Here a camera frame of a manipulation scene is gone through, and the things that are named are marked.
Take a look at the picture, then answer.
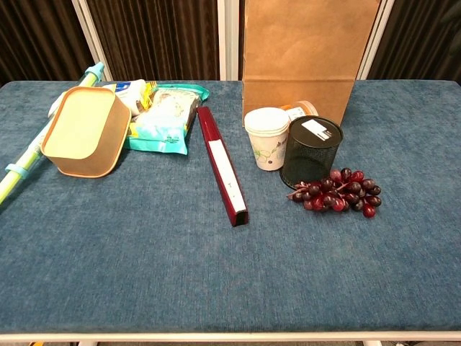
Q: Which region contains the dark red long box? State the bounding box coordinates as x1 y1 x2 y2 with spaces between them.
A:
196 105 249 228

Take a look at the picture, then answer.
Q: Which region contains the brown paper bag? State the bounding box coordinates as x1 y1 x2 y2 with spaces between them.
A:
241 0 382 125

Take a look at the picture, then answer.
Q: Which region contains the tan plastic container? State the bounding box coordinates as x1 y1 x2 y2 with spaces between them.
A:
40 86 132 179

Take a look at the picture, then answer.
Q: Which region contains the white metal table frame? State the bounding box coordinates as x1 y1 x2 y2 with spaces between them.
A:
0 330 461 346

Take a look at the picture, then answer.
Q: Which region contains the red grape bunch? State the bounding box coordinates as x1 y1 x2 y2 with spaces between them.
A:
286 167 382 218

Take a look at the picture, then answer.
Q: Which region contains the blue fabric table cover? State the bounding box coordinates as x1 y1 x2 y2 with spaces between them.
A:
0 79 461 334

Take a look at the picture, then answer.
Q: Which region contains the white blue carton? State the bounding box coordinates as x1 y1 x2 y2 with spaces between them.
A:
102 79 148 117

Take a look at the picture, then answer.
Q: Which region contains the black mesh pen holder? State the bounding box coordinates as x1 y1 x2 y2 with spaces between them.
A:
279 115 344 191

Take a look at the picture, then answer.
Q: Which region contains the white paper cup stack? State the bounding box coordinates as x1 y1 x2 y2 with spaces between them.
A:
243 107 291 172

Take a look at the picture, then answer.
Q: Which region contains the clear jar of rubber bands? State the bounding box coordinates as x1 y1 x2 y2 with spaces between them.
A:
281 100 320 123

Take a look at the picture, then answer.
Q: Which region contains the teal snack packet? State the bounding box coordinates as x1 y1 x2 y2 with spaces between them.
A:
124 83 210 156

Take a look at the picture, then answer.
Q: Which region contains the green teal pump tube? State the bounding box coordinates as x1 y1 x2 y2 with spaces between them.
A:
0 61 106 206

